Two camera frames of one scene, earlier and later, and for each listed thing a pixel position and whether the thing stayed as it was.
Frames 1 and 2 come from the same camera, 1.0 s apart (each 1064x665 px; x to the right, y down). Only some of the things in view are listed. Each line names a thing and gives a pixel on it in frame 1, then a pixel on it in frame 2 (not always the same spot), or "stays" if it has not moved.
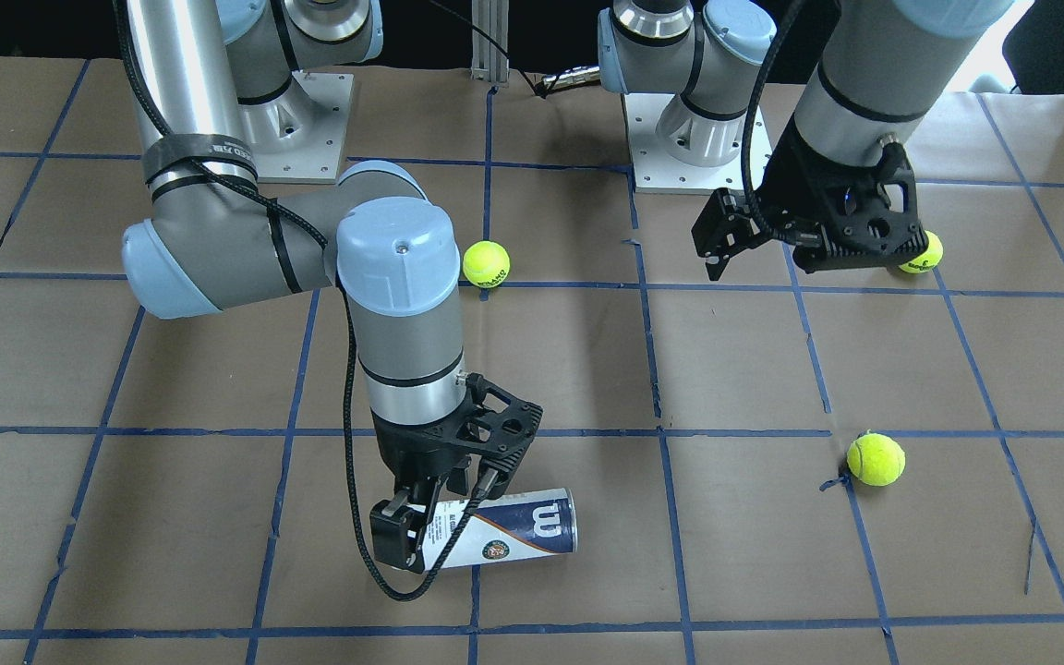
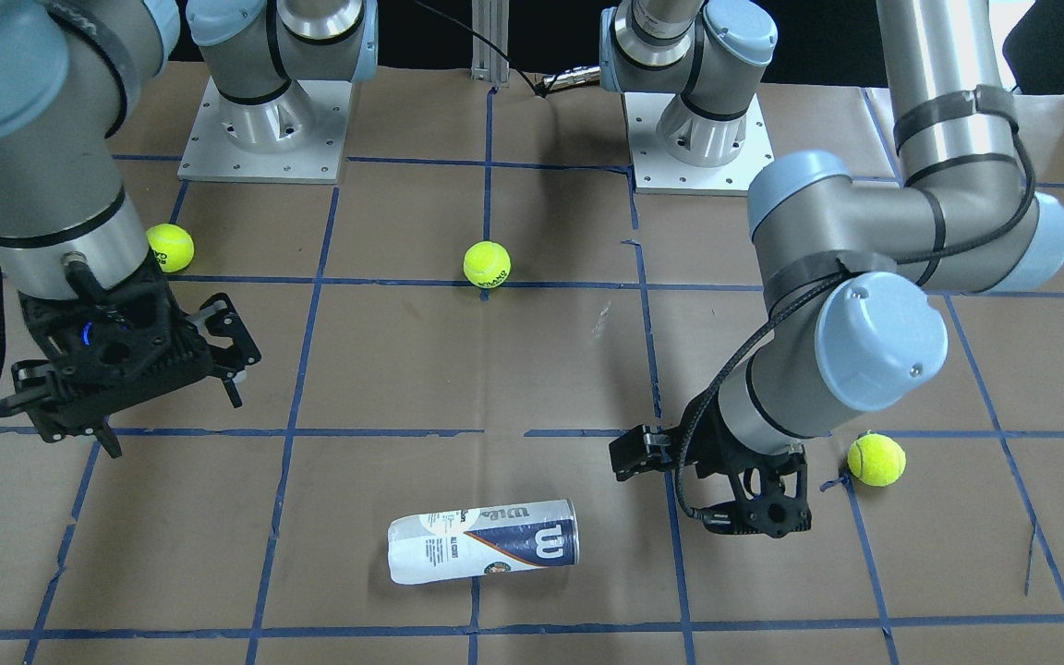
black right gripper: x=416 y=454 → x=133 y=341
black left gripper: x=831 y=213 → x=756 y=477
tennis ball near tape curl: x=876 y=459 stays
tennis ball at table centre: x=486 y=264 stays
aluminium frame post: x=489 y=62 stays
